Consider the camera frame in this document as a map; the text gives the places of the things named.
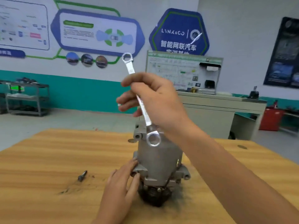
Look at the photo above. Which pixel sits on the dark wall poster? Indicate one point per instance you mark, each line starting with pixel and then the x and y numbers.
pixel 282 53

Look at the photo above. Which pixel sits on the grey metal shelf cart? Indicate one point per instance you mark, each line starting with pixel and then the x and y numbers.
pixel 25 100

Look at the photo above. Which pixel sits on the white infographic wall panel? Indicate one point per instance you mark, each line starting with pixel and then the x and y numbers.
pixel 23 23

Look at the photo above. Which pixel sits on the red cabinet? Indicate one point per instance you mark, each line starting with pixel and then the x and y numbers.
pixel 271 119

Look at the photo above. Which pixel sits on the person's right hand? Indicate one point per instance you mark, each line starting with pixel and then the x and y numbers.
pixel 156 105

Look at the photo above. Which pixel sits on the removed bolt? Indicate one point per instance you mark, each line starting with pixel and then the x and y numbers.
pixel 82 175

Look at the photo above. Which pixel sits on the round photo wall decal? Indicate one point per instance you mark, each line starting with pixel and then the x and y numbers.
pixel 101 61
pixel 87 59
pixel 72 58

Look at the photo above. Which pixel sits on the grey metal compressor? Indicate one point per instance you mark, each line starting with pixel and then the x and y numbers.
pixel 161 158

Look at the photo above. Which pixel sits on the person's right forearm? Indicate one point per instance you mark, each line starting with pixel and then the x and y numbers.
pixel 233 184

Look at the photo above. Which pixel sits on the beige workbench cabinet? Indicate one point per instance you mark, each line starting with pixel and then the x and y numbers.
pixel 219 114

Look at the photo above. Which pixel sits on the blue rounded infographic panel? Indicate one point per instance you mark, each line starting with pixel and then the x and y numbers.
pixel 79 30

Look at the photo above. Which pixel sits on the small black device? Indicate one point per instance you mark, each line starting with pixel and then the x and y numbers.
pixel 253 94

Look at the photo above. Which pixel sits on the silver combination wrench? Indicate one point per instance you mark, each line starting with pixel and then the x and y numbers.
pixel 129 64

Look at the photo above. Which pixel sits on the blue hexagon wall sign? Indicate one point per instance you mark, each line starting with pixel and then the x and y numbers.
pixel 180 28

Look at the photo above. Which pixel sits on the person's left hand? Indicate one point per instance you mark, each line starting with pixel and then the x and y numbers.
pixel 114 198

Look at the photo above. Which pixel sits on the white wiring display board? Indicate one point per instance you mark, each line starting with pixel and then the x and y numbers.
pixel 187 72

